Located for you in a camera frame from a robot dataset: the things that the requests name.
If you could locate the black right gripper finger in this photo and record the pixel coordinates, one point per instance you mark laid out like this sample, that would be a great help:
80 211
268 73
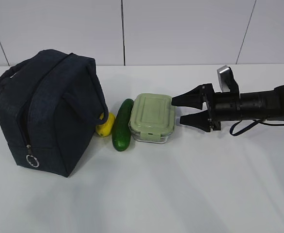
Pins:
198 120
191 99

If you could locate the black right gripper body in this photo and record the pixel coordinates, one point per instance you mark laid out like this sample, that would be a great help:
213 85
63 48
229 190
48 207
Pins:
221 106

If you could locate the glass container with green lid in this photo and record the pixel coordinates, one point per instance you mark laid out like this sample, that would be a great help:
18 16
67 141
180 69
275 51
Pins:
152 118

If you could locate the green cucumber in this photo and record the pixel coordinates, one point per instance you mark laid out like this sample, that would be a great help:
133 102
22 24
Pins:
121 134

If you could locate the yellow lemon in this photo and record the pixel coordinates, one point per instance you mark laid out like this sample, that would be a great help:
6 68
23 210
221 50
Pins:
105 129

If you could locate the navy blue insulated lunch bag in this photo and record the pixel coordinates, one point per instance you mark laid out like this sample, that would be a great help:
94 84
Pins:
50 106

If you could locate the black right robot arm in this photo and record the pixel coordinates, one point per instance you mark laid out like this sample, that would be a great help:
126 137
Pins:
259 107

